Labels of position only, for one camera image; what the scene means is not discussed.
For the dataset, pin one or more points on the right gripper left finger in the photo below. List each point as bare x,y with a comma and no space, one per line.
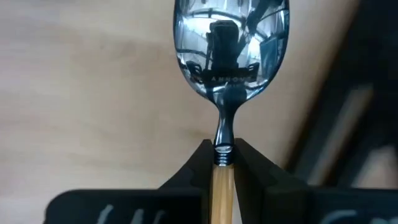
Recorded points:
140,205

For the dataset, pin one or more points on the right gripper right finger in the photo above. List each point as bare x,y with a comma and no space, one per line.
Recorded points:
295,205

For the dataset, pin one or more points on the black metal table frame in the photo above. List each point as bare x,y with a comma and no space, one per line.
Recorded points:
357,46

